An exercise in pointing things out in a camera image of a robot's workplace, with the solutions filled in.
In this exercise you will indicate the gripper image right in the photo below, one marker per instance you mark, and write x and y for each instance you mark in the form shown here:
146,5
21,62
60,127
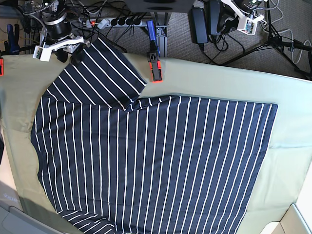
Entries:
228,19

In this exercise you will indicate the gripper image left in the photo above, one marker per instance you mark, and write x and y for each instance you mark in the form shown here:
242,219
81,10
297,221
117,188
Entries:
74,44

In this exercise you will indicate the navy white striped T-shirt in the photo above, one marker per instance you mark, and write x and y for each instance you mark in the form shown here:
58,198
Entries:
111,162

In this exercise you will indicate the black power adapter right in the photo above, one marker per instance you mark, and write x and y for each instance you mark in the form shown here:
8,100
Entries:
212,11

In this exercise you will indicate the black power adapter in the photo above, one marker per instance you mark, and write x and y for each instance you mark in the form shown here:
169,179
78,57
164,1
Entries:
212,11
198,26

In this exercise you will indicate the black tripod stand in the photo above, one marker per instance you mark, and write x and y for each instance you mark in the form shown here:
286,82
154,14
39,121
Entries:
275,41

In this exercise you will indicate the black power adapter left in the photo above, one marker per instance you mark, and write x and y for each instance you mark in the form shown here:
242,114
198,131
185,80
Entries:
198,26

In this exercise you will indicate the blue orange left clamp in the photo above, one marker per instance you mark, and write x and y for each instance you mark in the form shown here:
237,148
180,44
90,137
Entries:
11,45

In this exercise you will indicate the white power strip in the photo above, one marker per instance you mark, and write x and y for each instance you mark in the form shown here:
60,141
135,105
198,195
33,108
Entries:
102,23

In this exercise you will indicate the light green table cloth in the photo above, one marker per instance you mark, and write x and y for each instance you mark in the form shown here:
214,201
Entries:
285,177

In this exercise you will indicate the grey plastic bin corner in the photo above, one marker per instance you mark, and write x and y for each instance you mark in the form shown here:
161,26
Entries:
14,221

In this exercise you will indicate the white box corner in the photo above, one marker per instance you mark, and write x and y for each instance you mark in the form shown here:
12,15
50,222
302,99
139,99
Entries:
291,223

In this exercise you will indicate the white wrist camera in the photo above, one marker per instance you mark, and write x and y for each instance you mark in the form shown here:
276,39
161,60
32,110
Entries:
248,26
41,53

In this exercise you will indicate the aluminium frame post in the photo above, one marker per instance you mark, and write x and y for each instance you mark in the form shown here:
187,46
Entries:
161,20

